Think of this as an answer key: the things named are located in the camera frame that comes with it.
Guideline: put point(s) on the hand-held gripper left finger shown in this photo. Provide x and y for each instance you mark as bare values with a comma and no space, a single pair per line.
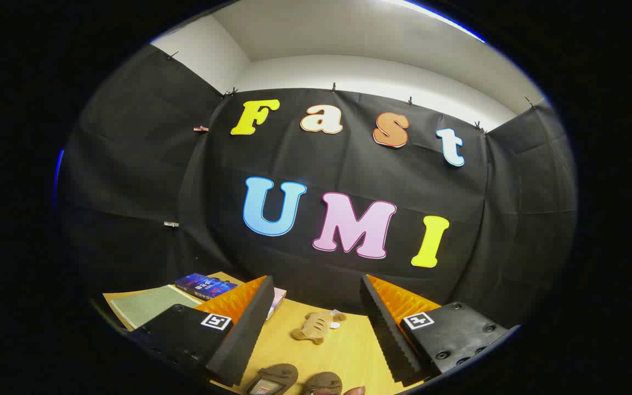
242,340

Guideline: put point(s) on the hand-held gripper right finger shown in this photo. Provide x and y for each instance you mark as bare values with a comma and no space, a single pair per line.
393,340

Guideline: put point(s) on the brown fluffy shoe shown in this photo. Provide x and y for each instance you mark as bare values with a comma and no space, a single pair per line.
324,381
280,374

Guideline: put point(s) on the green fabric storage box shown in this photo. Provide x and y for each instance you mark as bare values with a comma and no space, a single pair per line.
148,307

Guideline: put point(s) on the blue-covered book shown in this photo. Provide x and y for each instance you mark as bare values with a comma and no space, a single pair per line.
206,285

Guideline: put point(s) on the tan plush toy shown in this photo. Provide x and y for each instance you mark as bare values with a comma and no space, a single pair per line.
313,328

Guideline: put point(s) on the row of black cloth clips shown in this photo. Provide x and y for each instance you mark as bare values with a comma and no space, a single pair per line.
333,88

